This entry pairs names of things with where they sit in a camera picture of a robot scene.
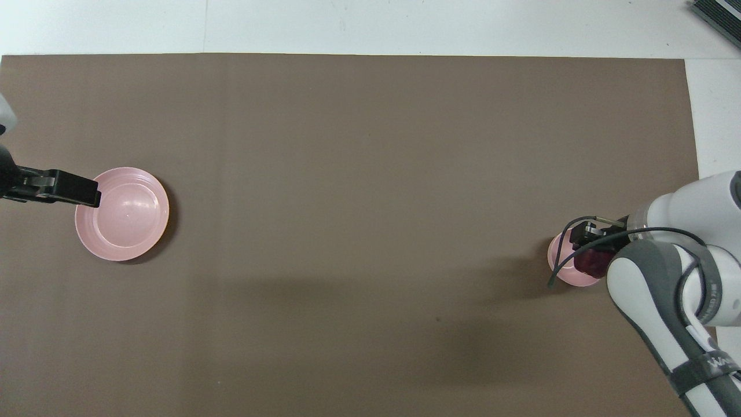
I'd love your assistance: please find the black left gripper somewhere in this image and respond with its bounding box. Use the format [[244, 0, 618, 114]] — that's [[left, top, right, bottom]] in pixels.
[[0, 144, 101, 208]]

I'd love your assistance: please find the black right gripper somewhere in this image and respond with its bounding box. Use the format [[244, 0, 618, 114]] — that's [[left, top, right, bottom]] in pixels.
[[570, 219, 630, 255]]

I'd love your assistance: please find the dark red apple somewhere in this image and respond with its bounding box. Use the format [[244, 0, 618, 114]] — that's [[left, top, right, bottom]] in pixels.
[[574, 248, 615, 277]]

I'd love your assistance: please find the pink bowl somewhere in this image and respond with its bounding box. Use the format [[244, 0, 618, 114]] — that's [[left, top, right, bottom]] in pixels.
[[548, 229, 608, 288]]

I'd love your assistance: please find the pink plate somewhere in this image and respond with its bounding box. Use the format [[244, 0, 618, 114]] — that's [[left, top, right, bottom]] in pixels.
[[75, 167, 170, 262]]

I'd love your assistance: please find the brown table mat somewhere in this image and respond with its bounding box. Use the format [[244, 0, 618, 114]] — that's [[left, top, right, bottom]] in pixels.
[[0, 53, 726, 417]]

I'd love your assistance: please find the dark grey ribbed device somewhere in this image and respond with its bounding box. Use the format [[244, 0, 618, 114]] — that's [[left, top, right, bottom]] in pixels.
[[689, 0, 741, 33]]

